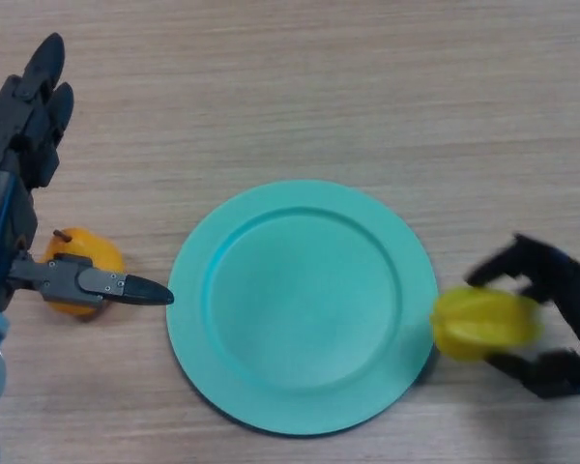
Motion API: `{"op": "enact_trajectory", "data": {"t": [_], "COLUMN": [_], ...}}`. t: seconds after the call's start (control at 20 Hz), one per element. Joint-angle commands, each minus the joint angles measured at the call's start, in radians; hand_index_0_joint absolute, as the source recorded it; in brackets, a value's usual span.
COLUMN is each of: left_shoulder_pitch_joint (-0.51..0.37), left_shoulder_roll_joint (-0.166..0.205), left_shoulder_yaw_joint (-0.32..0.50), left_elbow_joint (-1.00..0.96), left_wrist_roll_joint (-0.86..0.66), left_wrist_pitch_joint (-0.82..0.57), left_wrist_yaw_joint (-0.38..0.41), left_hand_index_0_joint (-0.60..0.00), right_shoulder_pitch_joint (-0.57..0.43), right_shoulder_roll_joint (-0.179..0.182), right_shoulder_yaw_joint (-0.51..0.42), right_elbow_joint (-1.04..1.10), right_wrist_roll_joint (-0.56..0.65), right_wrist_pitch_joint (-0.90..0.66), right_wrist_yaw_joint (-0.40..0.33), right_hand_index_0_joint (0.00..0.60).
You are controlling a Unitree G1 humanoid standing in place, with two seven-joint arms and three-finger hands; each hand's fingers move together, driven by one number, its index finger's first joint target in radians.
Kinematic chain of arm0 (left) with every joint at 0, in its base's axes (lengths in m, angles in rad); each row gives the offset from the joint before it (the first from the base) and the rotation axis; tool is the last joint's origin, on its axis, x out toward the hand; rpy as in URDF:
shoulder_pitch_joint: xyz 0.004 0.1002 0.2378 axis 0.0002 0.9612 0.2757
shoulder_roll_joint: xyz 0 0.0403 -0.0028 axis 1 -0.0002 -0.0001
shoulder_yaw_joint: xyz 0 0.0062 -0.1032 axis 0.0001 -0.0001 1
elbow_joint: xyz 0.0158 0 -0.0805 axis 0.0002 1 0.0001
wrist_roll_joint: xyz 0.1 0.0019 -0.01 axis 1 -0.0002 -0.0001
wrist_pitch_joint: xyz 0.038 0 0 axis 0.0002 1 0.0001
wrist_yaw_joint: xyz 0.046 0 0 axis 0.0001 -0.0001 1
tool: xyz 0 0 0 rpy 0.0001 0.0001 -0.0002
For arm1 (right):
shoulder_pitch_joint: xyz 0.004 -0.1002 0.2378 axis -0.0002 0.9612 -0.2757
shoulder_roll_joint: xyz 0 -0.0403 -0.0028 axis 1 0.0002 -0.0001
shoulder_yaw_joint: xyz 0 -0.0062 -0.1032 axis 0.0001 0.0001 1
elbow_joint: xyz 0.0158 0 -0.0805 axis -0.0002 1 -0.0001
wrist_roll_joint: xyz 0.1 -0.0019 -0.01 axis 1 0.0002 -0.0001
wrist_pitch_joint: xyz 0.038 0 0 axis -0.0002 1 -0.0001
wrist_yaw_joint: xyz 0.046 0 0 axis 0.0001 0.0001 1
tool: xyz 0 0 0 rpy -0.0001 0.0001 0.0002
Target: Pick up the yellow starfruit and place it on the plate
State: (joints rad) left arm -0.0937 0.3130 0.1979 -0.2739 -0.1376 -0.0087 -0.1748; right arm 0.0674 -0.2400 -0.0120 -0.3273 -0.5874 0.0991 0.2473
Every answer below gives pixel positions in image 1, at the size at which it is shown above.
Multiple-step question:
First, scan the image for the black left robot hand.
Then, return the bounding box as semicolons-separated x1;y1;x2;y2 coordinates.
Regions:
0;32;175;310

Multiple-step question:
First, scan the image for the yellow starfruit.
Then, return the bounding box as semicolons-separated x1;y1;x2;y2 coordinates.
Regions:
429;285;545;363

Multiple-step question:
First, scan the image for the green round plate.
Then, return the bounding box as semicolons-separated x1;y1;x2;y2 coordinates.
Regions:
166;179;440;439

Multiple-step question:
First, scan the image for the orange pear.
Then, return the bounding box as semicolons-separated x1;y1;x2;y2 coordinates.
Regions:
43;226;126;318

